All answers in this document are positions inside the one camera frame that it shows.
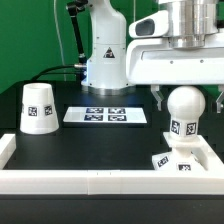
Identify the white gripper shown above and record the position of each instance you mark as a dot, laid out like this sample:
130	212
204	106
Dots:
153	62

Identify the white lamp bulb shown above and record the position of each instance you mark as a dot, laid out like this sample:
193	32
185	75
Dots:
185	104

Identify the white lamp base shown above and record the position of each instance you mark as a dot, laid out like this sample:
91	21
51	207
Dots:
179	158

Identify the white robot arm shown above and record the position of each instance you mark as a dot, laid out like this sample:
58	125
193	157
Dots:
180	44

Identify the white lamp shade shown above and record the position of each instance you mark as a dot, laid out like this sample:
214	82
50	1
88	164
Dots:
38	115

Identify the white U-shaped border fence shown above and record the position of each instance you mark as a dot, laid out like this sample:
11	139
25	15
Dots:
41	182

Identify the white marker tag sheet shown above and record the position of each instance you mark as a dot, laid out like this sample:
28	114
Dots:
114	115

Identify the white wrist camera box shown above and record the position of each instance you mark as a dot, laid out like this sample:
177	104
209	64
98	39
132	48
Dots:
155	25

